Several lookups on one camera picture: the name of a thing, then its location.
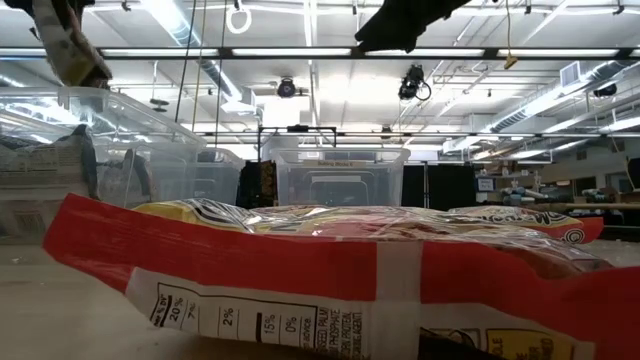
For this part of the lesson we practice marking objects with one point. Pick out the black overhead camera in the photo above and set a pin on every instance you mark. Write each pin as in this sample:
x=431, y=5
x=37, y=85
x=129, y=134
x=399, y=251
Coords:
x=411, y=82

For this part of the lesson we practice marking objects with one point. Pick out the black curtain panel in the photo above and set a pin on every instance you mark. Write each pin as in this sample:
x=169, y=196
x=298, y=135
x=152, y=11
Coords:
x=450, y=187

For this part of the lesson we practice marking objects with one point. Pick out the clear plastic bin white label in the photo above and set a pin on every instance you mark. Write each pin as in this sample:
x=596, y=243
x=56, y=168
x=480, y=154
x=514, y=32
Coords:
x=340, y=185

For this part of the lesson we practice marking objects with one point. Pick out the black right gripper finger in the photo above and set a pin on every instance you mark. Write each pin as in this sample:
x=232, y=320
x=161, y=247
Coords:
x=395, y=30

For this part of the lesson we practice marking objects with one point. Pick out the black ceiling dome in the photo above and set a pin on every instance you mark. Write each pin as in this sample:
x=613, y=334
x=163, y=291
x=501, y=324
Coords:
x=605, y=90

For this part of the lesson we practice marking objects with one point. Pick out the silver black noodle pack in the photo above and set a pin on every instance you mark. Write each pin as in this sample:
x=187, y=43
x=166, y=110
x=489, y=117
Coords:
x=65, y=45
x=122, y=182

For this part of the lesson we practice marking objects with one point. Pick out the long wooden background table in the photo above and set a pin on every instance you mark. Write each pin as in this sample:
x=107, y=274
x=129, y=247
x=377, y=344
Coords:
x=590, y=205

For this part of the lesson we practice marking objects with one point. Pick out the yellow red Maruchan noodle pack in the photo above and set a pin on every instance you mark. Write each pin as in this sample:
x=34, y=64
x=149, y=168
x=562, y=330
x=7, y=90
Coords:
x=550, y=222
x=250, y=260

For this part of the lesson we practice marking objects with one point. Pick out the grey ceiling vent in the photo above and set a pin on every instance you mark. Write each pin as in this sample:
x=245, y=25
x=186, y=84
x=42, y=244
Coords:
x=571, y=75

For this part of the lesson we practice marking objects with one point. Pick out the spiral silver air duct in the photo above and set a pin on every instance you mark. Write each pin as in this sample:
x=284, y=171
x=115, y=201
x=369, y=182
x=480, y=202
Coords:
x=175, y=25

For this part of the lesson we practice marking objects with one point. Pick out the white framed wall sign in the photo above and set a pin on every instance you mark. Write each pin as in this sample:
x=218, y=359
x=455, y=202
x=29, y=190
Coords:
x=485, y=184

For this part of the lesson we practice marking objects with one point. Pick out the round black ceiling device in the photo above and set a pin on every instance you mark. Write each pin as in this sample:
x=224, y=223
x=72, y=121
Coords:
x=286, y=88

